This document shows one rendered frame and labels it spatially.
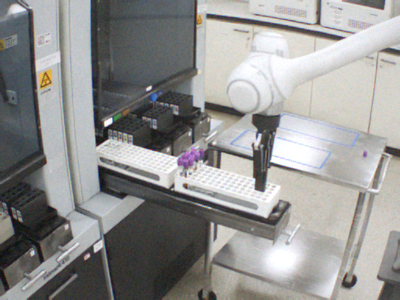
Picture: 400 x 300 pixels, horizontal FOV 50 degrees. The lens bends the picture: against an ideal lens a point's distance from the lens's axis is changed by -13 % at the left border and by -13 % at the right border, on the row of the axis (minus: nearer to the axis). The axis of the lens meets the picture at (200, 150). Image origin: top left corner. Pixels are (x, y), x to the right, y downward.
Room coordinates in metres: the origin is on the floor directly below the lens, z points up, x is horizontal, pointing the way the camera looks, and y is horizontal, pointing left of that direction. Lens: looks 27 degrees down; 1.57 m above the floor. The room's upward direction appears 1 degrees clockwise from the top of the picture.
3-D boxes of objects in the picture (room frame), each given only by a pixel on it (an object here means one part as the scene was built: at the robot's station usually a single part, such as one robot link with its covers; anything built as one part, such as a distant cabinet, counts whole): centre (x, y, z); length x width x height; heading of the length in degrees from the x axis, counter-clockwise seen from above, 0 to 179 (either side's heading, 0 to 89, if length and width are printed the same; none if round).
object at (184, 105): (1.79, 0.07, 0.85); 0.12 x 0.02 x 0.06; 151
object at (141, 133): (1.52, 0.21, 0.85); 0.12 x 0.02 x 0.06; 153
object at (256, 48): (1.13, -0.16, 1.24); 0.13 x 0.11 x 0.16; 159
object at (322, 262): (1.57, -0.40, 0.41); 0.67 x 0.46 x 0.82; 60
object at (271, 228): (1.26, 0.04, 0.78); 0.73 x 0.14 x 0.09; 62
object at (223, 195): (1.19, -0.08, 0.83); 0.30 x 0.10 x 0.06; 62
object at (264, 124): (1.14, -0.17, 1.06); 0.08 x 0.07 x 0.09; 152
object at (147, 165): (1.34, 0.20, 0.83); 0.30 x 0.10 x 0.06; 62
